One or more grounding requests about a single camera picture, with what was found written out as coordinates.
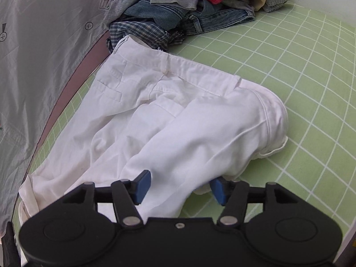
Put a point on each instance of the grey printed bed sheet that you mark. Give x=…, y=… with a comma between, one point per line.
x=42, y=44

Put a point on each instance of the blue denim jeans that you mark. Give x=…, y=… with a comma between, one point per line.
x=206, y=18

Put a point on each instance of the white trousers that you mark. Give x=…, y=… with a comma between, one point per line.
x=185, y=122

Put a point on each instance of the green grid cutting mat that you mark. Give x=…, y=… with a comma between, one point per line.
x=307, y=59

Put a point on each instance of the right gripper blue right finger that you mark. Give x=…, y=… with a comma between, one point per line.
x=220, y=190

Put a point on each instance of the blue checked shirt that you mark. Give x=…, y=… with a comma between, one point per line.
x=148, y=32

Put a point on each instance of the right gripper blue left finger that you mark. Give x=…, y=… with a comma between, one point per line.
x=141, y=185

